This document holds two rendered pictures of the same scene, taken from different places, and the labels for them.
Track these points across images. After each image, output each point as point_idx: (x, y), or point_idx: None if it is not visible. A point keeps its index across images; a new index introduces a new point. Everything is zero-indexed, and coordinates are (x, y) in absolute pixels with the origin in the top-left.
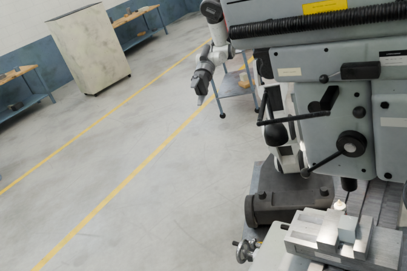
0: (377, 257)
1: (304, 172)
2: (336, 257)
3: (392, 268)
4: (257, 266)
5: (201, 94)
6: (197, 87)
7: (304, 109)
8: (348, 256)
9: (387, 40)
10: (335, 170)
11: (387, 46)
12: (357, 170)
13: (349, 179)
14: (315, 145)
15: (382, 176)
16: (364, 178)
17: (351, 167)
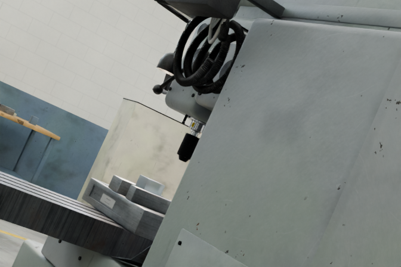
0: (142, 206)
1: (157, 84)
2: (113, 201)
3: (142, 208)
4: (40, 244)
5: (166, 89)
6: (168, 77)
7: (196, 31)
8: (122, 196)
9: None
10: (177, 96)
11: None
12: (190, 95)
13: (187, 138)
14: (182, 68)
15: (197, 94)
16: (189, 105)
17: (188, 92)
